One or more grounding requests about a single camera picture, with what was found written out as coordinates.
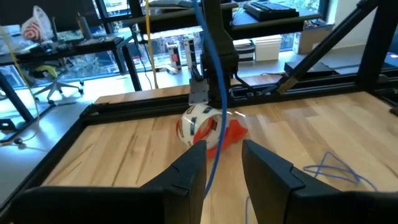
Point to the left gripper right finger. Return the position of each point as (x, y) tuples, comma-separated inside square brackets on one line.
[(273, 186)]

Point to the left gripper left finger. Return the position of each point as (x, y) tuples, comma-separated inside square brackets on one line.
[(174, 193)]

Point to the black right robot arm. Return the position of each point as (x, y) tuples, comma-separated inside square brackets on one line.
[(217, 46)]

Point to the red tape dispenser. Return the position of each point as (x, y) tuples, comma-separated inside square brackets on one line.
[(234, 133)]

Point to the white red upright device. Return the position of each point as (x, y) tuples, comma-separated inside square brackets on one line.
[(174, 57)]

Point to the striped box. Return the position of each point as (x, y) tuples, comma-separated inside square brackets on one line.
[(244, 51)]

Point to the white storage box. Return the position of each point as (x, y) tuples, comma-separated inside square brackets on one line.
[(267, 48)]

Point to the cardboard box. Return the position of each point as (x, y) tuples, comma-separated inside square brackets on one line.
[(311, 39)]

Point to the green grey office chair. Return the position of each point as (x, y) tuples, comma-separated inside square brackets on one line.
[(53, 84)]

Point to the black desk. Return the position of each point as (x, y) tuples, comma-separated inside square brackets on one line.
[(186, 18), (77, 46)]

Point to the black keyboard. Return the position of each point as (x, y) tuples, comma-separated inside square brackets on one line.
[(270, 9)]

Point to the black stand base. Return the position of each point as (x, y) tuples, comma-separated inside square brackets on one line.
[(7, 125)]

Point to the white bag red bullseye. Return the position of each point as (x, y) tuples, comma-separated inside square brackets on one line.
[(35, 26)]

